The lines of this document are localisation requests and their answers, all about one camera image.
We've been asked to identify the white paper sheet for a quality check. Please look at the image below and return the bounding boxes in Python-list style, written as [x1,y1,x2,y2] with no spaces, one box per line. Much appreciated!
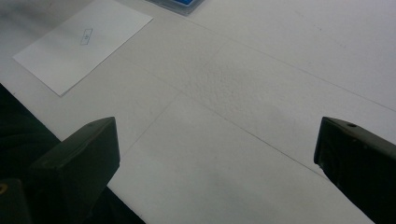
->
[12,0,154,98]

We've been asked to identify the blue ink pad clear box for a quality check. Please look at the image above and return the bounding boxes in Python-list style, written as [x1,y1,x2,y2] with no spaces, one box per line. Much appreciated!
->
[145,0,206,17]

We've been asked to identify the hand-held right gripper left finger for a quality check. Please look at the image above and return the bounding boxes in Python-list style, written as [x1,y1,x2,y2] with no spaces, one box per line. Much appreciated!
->
[22,117,121,224]

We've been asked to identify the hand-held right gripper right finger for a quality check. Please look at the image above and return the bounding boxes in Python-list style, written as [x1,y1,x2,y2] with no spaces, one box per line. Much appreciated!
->
[313,117,396,224]

